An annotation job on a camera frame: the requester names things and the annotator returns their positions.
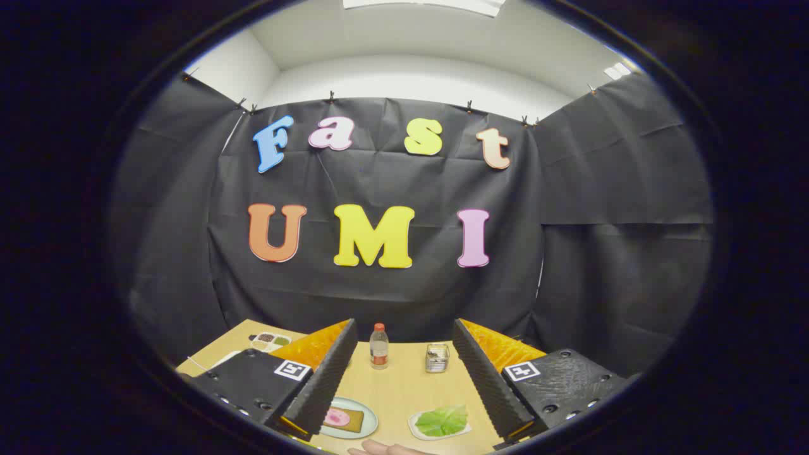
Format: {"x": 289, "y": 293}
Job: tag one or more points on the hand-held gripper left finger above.
{"x": 328, "y": 379}

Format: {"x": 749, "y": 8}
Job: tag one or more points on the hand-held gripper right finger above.
{"x": 486, "y": 379}

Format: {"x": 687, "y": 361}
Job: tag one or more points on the green lettuce leaf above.
{"x": 442, "y": 422}

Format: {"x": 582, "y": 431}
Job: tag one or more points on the pink ham slice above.
{"x": 336, "y": 417}

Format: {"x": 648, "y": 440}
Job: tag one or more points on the brown toast bread slice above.
{"x": 356, "y": 422}

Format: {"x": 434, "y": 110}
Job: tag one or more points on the pale green round plate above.
{"x": 370, "y": 418}

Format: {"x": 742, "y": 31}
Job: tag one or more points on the clear plastic water bottle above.
{"x": 379, "y": 347}

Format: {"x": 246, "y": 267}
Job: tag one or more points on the white divided spice tray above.
{"x": 268, "y": 341}

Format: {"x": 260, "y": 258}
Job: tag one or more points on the small white square plate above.
{"x": 411, "y": 422}

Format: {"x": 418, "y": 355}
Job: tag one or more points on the ceiling light panel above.
{"x": 617, "y": 71}
{"x": 423, "y": 5}

